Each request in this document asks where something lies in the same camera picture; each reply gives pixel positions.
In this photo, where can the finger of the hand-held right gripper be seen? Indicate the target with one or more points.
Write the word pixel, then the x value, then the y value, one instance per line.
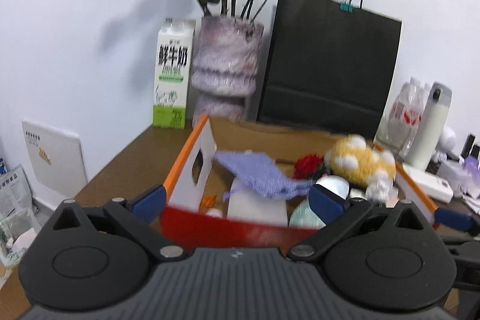
pixel 453 219

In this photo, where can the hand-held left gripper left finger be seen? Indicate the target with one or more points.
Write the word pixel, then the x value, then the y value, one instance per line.
pixel 150 200

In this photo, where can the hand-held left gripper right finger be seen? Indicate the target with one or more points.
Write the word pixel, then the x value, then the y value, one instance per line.
pixel 324 205

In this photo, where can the yellow and white plush toy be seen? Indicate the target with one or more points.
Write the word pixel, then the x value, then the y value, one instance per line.
pixel 356 158

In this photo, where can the purple checked cloth pouch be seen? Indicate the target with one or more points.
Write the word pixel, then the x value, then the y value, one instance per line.
pixel 262 172

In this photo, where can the orange-edged cardboard box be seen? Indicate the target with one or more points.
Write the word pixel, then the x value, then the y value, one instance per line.
pixel 262 136

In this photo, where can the wooden desktop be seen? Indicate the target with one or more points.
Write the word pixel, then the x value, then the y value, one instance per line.
pixel 142 155

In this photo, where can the iridescent green packet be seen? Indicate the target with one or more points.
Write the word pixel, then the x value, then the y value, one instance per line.
pixel 303 217

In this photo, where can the red fluffy object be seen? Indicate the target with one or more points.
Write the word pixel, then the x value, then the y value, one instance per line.
pixel 307 165

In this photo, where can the white power bank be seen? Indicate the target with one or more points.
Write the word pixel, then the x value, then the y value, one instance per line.
pixel 429 183

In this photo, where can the white and purple box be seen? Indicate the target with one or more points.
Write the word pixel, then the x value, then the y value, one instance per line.
pixel 459 173

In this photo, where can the small orange object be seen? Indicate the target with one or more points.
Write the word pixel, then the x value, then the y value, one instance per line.
pixel 209 202

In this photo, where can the small white cap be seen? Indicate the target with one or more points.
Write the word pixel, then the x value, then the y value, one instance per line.
pixel 214 212

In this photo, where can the white plastic case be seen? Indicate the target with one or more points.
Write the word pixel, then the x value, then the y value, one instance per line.
pixel 255 207

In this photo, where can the white round figure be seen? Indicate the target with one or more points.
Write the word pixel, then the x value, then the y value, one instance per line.
pixel 447 140

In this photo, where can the white thermos flask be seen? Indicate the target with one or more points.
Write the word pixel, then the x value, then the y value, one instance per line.
pixel 429 128

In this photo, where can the pack of clear water bottles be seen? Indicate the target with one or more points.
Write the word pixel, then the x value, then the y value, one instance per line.
pixel 403 117

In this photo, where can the green and white milk carton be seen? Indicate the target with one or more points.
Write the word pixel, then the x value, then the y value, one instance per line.
pixel 172 72

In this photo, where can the black paper bag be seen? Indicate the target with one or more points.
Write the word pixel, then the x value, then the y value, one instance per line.
pixel 330 72

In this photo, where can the clear plastic bag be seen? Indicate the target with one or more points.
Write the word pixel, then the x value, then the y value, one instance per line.
pixel 15 226

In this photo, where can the purple marbled vase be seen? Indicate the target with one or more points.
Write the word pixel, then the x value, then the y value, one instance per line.
pixel 227 61

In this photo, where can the teal binder clip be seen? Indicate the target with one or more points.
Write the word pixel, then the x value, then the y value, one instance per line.
pixel 347 7

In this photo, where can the white wall panel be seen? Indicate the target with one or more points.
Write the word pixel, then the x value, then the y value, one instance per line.
pixel 56 162

